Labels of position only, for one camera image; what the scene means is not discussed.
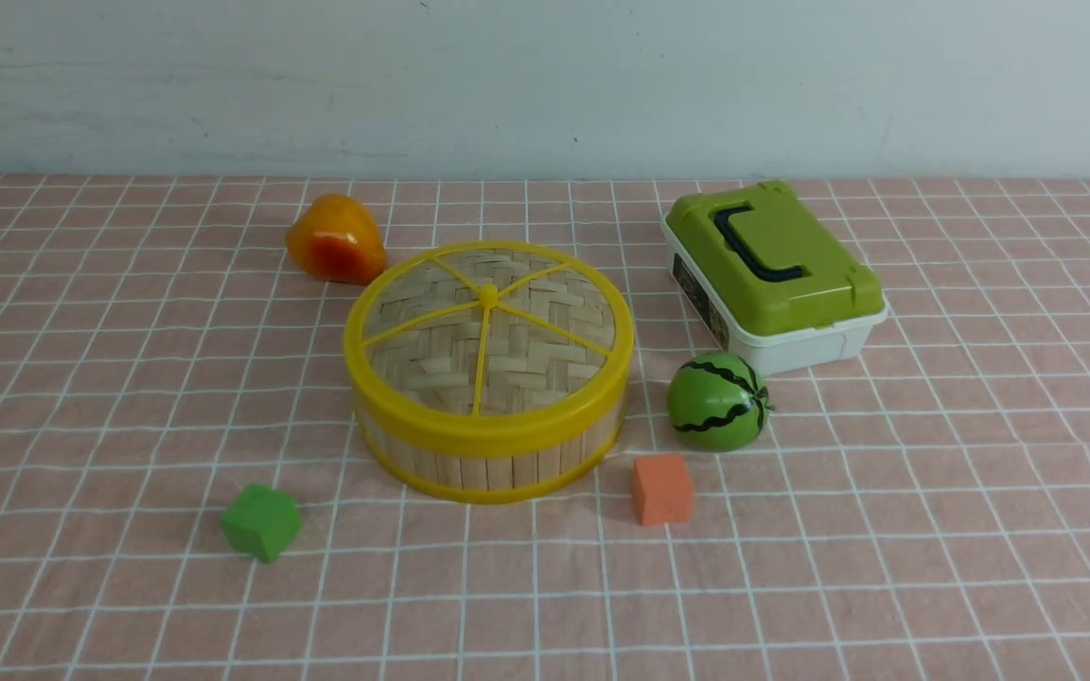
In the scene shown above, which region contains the yellow bamboo steamer lid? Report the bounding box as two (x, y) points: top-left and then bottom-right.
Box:
(343, 241), (635, 458)

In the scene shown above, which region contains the yellow bamboo steamer basket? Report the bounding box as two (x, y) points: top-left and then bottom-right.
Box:
(356, 393), (626, 504)

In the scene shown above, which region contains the green toy watermelon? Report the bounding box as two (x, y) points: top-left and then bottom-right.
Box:
(667, 353), (775, 453)

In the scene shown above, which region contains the orange foam cube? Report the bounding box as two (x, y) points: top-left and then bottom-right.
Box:
(630, 453), (694, 527)

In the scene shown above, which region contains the green lidded white storage box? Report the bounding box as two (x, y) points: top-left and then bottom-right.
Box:
(663, 181), (891, 375)

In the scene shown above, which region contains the orange toy mango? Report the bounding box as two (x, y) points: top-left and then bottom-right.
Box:
(284, 193), (388, 285)

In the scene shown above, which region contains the green foam cube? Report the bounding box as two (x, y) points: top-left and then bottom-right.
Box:
(218, 483), (303, 564)

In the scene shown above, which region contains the pink checked tablecloth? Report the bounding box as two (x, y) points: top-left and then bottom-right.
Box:
(0, 174), (1090, 680)

